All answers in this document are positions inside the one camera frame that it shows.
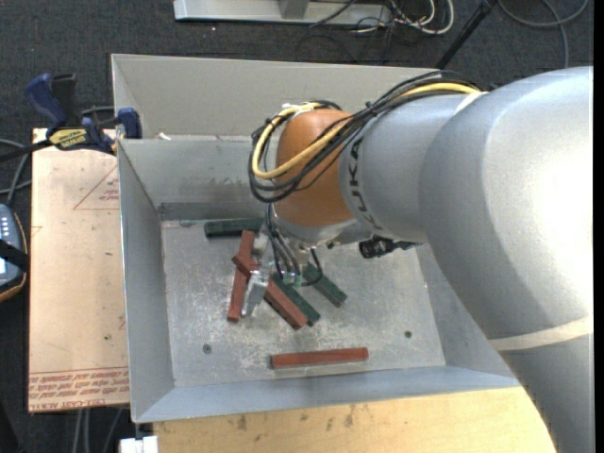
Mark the grey metal bin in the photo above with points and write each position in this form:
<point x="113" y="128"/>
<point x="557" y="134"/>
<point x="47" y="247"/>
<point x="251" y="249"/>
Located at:
<point x="198" y="300"/>

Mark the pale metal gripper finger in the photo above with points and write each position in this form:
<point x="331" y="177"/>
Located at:
<point x="253" y="295"/>
<point x="267" y="261"/>

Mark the black cylinder on white bracket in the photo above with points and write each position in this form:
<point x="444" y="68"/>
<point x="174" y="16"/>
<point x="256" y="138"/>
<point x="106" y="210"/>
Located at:
<point x="377" y="247"/>

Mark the red-brown flat block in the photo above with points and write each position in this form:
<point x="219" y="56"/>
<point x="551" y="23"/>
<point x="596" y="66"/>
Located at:
<point x="285" y="307"/>
<point x="237" y="295"/>
<point x="321" y="358"/>

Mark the brown cardboard board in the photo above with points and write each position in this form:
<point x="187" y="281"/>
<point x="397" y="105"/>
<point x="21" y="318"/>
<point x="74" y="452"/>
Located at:
<point x="75" y="276"/>

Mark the dark green flat block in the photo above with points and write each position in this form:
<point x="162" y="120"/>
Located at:
<point x="231" y="228"/>
<point x="330" y="290"/>
<point x="304" y="306"/>

